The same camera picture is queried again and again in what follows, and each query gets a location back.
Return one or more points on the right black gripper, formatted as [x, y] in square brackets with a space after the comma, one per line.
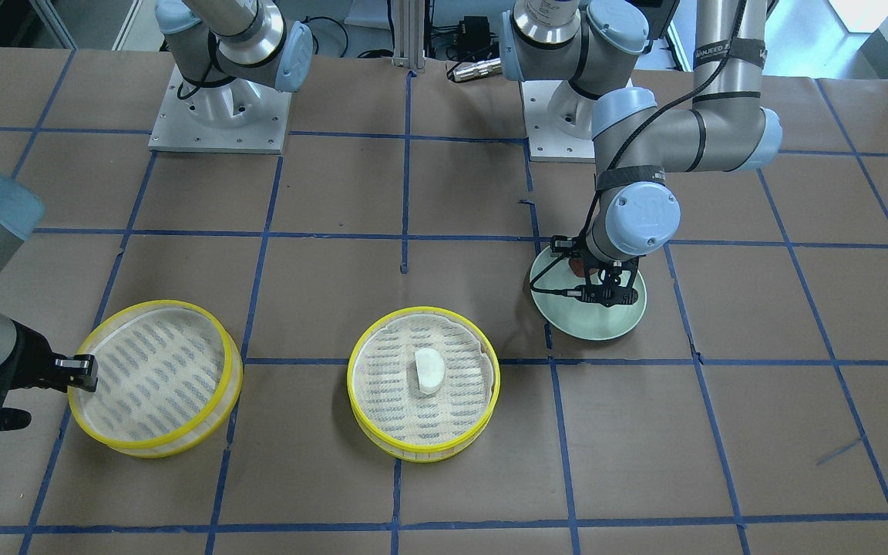
[25, 357]

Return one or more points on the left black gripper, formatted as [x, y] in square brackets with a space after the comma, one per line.
[561, 245]

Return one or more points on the yellow steamer basket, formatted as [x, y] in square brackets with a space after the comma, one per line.
[168, 374]
[382, 384]

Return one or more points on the white bun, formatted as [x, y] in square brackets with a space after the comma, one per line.
[431, 370]

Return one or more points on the brown bun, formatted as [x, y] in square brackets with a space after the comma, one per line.
[580, 269]

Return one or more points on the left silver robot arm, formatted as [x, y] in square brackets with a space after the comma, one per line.
[720, 125]

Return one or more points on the light green plate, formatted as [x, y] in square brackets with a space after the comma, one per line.
[591, 321]

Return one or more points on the silver flashlight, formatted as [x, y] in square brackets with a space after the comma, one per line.
[468, 71]

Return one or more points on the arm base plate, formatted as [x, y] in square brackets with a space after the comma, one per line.
[565, 126]
[240, 117]

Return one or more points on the aluminium frame post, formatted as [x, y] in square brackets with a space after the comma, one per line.
[408, 27]

